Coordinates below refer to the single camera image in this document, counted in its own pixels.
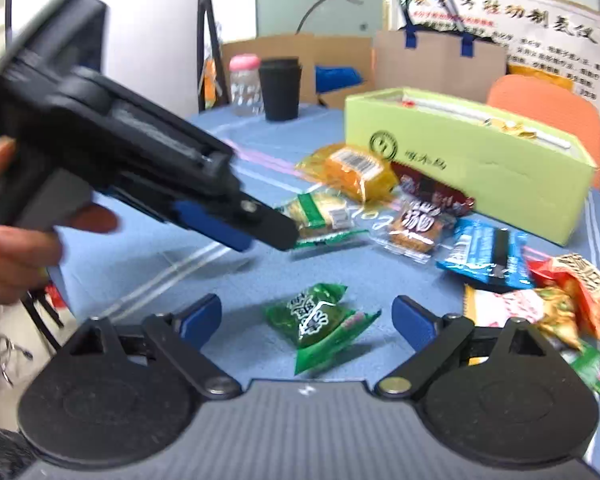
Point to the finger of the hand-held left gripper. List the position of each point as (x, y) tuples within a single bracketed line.
[(210, 225), (272, 227)]

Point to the dark red biscuit packet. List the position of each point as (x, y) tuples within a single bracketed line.
[(430, 187)]

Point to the yellow green snack packet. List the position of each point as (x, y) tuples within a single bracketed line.
[(525, 312)]

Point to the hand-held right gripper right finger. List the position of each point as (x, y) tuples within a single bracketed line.
[(414, 322)]

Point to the clear bottle pink lid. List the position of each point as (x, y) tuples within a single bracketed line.
[(244, 87)]

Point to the green label biscuit packet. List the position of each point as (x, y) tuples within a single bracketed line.
[(320, 212)]

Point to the white board panel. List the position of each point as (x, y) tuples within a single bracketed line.
[(150, 50)]

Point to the orange chair back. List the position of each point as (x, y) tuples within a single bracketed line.
[(545, 105)]

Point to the brown cardboard box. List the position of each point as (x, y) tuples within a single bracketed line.
[(280, 45)]

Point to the black stand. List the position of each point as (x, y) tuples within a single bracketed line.
[(211, 35)]

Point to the blue plastic object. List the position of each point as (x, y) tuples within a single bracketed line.
[(337, 77)]

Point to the black cup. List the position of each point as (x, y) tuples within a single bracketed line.
[(279, 92)]

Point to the dark cloth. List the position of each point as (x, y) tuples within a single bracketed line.
[(0, 450)]

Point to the yellow plastic bag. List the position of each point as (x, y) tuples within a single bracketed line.
[(542, 76)]

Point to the metal rings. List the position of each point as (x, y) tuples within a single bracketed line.
[(0, 355)]

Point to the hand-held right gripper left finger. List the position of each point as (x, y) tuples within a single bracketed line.
[(200, 317)]

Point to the brown label clear biscuit packet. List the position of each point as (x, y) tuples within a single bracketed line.
[(415, 230)]

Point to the wall poster large lettering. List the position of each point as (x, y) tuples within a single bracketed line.
[(555, 30)]

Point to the person's left hand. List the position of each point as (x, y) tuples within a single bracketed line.
[(20, 260)]

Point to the light green cardboard box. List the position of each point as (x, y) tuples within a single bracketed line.
[(505, 190)]

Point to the red orange snack packet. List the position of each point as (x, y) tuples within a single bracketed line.
[(585, 290)]

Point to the blue snack packet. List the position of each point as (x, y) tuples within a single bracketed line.
[(485, 255)]

